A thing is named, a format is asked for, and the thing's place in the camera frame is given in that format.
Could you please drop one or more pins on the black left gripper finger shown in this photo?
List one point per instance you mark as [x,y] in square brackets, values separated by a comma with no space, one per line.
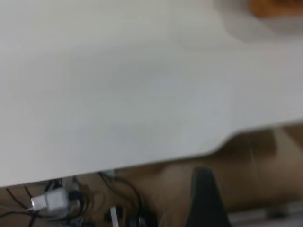
[204,201]

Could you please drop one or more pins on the grey metal rail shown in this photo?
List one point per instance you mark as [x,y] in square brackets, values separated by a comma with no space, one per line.
[267,216]

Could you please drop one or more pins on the light brown wicker basket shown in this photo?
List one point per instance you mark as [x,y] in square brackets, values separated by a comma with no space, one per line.
[277,7]

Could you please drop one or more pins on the white power adapter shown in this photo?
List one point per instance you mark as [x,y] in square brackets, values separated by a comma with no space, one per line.
[52,199]

